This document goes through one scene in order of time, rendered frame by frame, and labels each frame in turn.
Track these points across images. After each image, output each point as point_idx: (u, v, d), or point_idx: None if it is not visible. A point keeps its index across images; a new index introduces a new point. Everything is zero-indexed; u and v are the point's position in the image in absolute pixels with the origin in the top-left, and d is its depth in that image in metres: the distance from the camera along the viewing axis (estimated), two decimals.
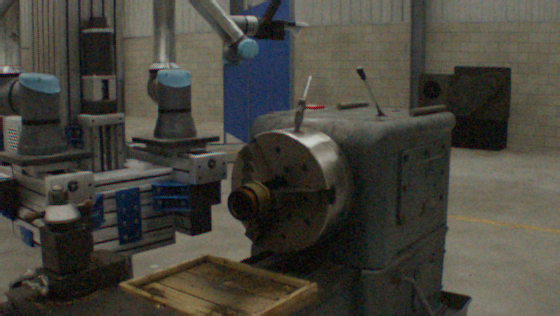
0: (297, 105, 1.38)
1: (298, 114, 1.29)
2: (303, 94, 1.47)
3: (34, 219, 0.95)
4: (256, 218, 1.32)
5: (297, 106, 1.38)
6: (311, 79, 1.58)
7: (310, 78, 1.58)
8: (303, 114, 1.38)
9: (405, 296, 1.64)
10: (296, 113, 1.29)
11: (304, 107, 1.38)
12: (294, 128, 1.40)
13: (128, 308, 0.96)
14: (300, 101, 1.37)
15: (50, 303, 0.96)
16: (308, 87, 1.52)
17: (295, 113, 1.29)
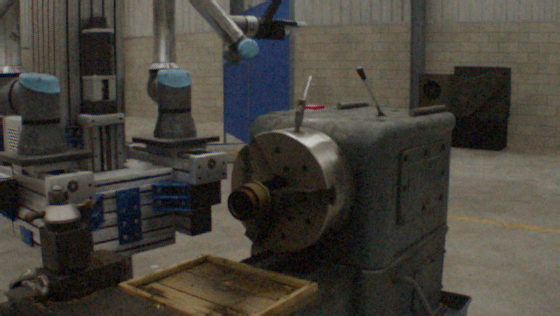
0: (297, 105, 1.38)
1: (298, 114, 1.29)
2: (303, 94, 1.47)
3: (34, 219, 0.95)
4: (256, 218, 1.32)
5: (297, 106, 1.38)
6: (311, 79, 1.58)
7: (310, 78, 1.58)
8: (303, 114, 1.38)
9: (405, 296, 1.64)
10: (296, 113, 1.29)
11: (304, 107, 1.38)
12: (294, 128, 1.40)
13: (128, 308, 0.96)
14: (300, 101, 1.37)
15: (50, 303, 0.96)
16: (308, 87, 1.52)
17: (295, 113, 1.29)
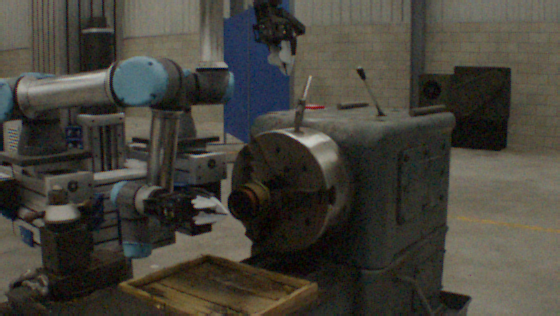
0: (297, 105, 1.38)
1: (298, 114, 1.29)
2: (303, 94, 1.47)
3: (34, 219, 0.95)
4: (256, 218, 1.32)
5: (297, 106, 1.38)
6: (311, 79, 1.58)
7: (310, 78, 1.58)
8: (303, 114, 1.38)
9: (405, 296, 1.64)
10: (296, 113, 1.29)
11: (304, 107, 1.38)
12: (294, 128, 1.40)
13: (128, 308, 0.96)
14: (300, 101, 1.37)
15: (50, 303, 0.96)
16: (308, 87, 1.52)
17: (295, 113, 1.29)
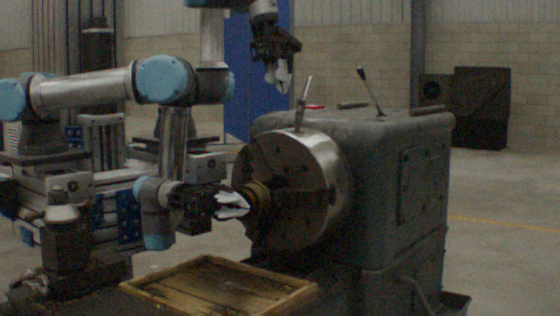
0: (297, 105, 1.38)
1: (298, 114, 1.29)
2: (303, 94, 1.47)
3: (34, 219, 0.95)
4: (256, 218, 1.32)
5: (297, 106, 1.38)
6: (311, 79, 1.58)
7: (310, 78, 1.58)
8: (303, 114, 1.38)
9: (405, 296, 1.64)
10: (296, 113, 1.29)
11: (304, 107, 1.38)
12: (294, 128, 1.40)
13: (128, 308, 0.96)
14: (300, 101, 1.37)
15: (50, 303, 0.96)
16: (308, 87, 1.52)
17: (295, 113, 1.29)
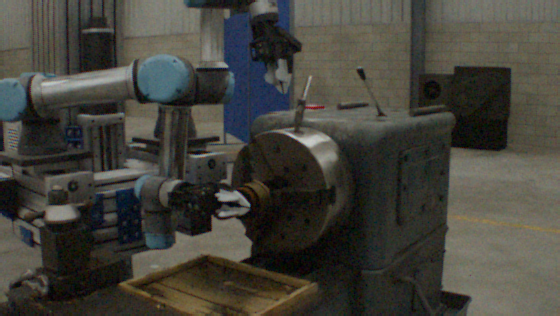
0: (297, 105, 1.38)
1: (298, 114, 1.29)
2: (303, 94, 1.47)
3: (34, 219, 0.95)
4: (256, 218, 1.32)
5: (297, 106, 1.38)
6: (311, 79, 1.58)
7: (310, 78, 1.58)
8: (303, 114, 1.38)
9: (405, 296, 1.64)
10: (296, 113, 1.29)
11: (304, 107, 1.38)
12: (294, 128, 1.40)
13: (128, 308, 0.96)
14: (300, 101, 1.37)
15: (50, 303, 0.96)
16: (308, 87, 1.52)
17: (295, 113, 1.29)
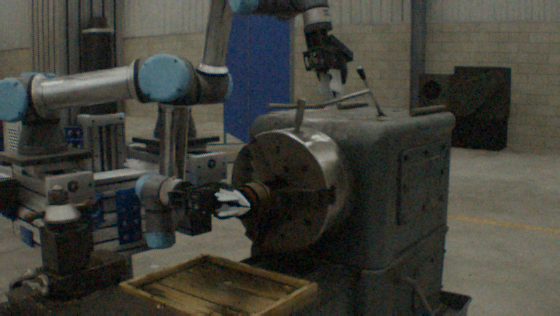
0: (296, 104, 1.39)
1: (268, 107, 1.32)
2: (329, 100, 1.44)
3: (34, 219, 0.95)
4: (256, 217, 1.32)
5: None
6: (366, 91, 1.50)
7: (365, 90, 1.50)
8: (300, 114, 1.38)
9: (405, 296, 1.64)
10: (267, 106, 1.33)
11: (301, 107, 1.37)
12: (294, 128, 1.40)
13: (128, 308, 0.96)
14: (297, 100, 1.38)
15: (50, 303, 0.96)
16: (347, 96, 1.46)
17: (267, 106, 1.33)
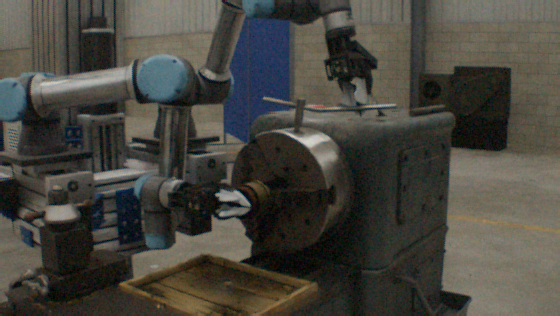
0: (298, 104, 1.39)
1: (263, 100, 1.41)
2: (338, 107, 1.36)
3: (34, 219, 0.95)
4: (256, 217, 1.32)
5: (298, 105, 1.39)
6: (388, 106, 1.31)
7: (388, 104, 1.31)
8: (296, 113, 1.38)
9: (405, 296, 1.64)
10: (263, 99, 1.42)
11: (297, 106, 1.38)
12: (296, 128, 1.41)
13: (128, 308, 0.96)
14: (297, 100, 1.39)
15: (50, 303, 0.96)
16: (360, 106, 1.33)
17: (264, 99, 1.42)
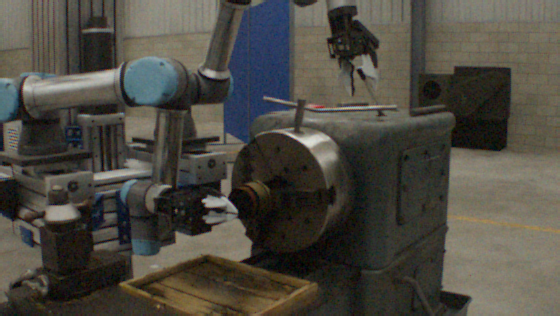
0: (299, 104, 1.39)
1: (263, 99, 1.41)
2: (338, 107, 1.36)
3: (34, 219, 0.95)
4: (256, 217, 1.32)
5: (298, 105, 1.39)
6: (389, 107, 1.31)
7: (389, 105, 1.31)
8: (296, 113, 1.38)
9: (405, 296, 1.64)
10: (263, 98, 1.41)
11: (297, 106, 1.38)
12: (296, 127, 1.41)
13: (128, 308, 0.96)
14: (298, 100, 1.39)
15: (50, 303, 0.96)
16: (361, 107, 1.33)
17: (264, 99, 1.41)
